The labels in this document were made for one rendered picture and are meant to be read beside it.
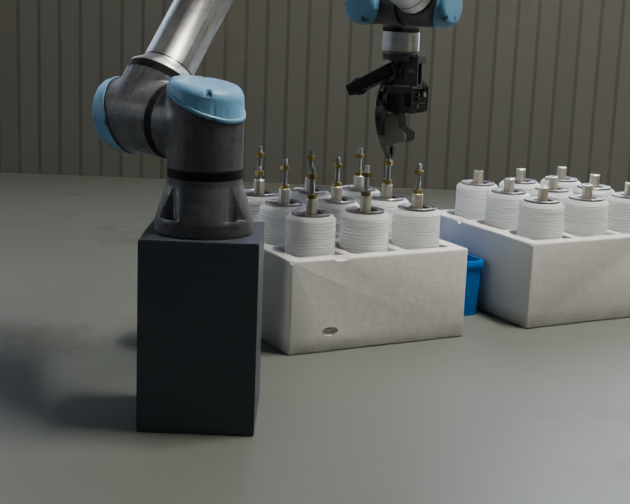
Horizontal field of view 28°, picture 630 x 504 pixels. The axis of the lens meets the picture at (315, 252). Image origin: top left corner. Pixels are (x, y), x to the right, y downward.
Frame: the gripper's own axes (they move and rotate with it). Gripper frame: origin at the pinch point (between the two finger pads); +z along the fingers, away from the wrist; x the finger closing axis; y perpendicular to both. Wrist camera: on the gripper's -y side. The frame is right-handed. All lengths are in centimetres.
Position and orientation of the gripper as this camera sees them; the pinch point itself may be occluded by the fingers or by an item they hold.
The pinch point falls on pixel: (386, 151)
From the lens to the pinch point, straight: 258.7
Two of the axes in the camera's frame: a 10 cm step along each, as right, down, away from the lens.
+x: 5.4, -1.6, 8.3
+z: -0.3, 9.8, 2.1
